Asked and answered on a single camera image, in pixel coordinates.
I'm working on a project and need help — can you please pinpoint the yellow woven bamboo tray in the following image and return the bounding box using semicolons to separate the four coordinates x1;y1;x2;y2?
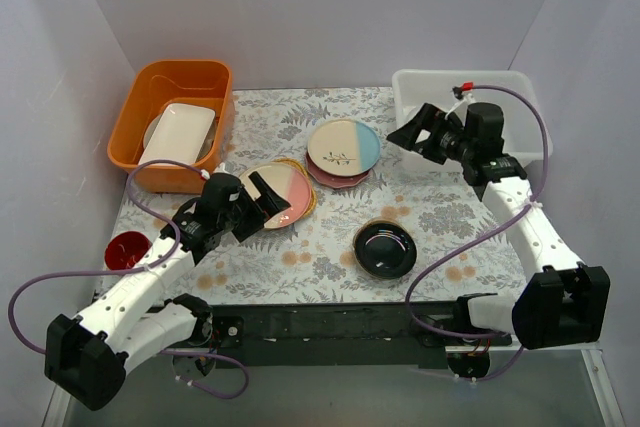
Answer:
272;158;318;221

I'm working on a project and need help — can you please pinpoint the cream and pink plate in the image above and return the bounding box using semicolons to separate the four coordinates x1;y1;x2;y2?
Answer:
240;162;312;230

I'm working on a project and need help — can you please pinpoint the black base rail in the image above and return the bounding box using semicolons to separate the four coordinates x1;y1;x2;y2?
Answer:
89;302;516;371

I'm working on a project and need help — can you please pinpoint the black gold-rimmed bowl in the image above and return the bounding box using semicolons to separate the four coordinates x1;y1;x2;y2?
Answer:
352;219;418;280

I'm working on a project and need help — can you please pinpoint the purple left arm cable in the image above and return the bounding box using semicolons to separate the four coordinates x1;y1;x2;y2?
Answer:
7;159;251;401

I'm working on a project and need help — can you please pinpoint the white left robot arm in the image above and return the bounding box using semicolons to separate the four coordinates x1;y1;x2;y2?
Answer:
45;172;290;411

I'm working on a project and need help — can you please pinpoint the cream and blue plate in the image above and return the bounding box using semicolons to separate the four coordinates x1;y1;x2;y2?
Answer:
307;118;381;177

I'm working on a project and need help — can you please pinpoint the red lacquer cup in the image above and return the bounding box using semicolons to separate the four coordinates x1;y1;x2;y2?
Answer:
104;231;151;271

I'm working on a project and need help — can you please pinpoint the floral table mat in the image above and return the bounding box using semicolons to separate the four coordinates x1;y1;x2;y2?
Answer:
94;86;561;307

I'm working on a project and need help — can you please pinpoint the dark pink scalloped plate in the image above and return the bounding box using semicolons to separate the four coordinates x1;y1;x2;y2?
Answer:
305;155;371;190

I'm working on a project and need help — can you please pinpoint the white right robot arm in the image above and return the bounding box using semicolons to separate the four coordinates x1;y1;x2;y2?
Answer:
386;102;610;350

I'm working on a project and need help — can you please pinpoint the white rectangular dish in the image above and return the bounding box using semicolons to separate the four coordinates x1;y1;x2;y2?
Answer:
139;103;215;164

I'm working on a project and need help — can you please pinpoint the orange plastic bin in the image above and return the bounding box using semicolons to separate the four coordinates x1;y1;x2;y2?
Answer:
107;59;235;194

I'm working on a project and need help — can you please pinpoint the white plastic bin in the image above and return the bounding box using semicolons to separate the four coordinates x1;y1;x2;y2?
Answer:
392;69;543;167

